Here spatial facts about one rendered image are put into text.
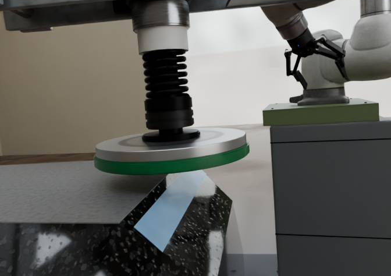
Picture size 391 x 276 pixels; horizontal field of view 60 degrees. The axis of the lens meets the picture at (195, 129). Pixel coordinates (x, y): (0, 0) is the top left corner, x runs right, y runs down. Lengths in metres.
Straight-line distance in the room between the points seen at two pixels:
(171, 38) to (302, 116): 0.85
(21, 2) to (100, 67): 5.79
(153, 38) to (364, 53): 0.94
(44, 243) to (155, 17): 0.29
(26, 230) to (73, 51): 6.21
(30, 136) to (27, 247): 6.89
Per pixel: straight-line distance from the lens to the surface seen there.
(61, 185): 0.54
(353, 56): 1.30
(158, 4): 0.46
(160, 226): 0.39
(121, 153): 0.41
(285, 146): 1.24
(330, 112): 1.25
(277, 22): 1.10
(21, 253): 0.39
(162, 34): 0.46
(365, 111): 1.26
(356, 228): 1.34
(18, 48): 7.32
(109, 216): 0.37
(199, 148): 0.39
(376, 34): 1.29
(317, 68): 1.35
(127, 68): 6.00
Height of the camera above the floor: 0.94
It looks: 6 degrees down
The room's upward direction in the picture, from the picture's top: 5 degrees counter-clockwise
